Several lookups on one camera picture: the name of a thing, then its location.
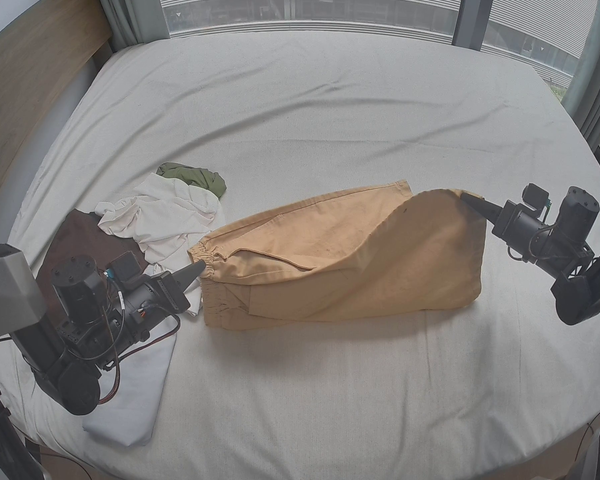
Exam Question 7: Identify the bed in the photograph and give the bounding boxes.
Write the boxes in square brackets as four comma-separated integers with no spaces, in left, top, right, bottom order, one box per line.
[0,0,600,480]

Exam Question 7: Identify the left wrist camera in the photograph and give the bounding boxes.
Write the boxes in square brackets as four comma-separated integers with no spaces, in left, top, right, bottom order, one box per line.
[107,251,144,289]

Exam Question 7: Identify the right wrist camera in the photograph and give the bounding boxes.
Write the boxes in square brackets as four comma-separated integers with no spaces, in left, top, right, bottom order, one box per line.
[522,183,554,214]

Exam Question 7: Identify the cream white garment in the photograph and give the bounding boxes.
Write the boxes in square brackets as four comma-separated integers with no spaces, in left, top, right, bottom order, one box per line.
[95,172,225,320]

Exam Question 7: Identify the pale grey garment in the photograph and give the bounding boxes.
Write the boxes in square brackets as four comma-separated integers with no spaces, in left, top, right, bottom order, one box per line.
[82,312,177,448]

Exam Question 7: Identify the tan shorts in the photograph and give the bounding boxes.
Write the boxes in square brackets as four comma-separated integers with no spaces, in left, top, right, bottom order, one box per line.
[187,180,487,329]

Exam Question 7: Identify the grey-green curtain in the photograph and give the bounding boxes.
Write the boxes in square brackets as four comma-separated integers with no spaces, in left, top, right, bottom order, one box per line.
[90,0,172,55]
[559,0,600,150]

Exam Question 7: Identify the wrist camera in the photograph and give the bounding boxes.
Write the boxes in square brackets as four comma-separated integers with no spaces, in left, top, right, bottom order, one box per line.
[522,183,554,214]
[107,251,144,289]

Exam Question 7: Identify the dark brown garment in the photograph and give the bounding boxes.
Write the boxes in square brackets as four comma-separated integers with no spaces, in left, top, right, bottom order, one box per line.
[34,209,149,320]

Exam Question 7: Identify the olive green garment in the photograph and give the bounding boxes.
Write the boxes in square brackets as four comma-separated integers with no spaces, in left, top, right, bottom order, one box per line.
[156,162,228,200]

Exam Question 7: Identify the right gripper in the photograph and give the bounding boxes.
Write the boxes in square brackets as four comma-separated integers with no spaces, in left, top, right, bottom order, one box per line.
[490,203,544,250]

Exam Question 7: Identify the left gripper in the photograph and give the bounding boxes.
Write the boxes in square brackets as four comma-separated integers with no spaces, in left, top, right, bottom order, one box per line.
[125,269,192,323]

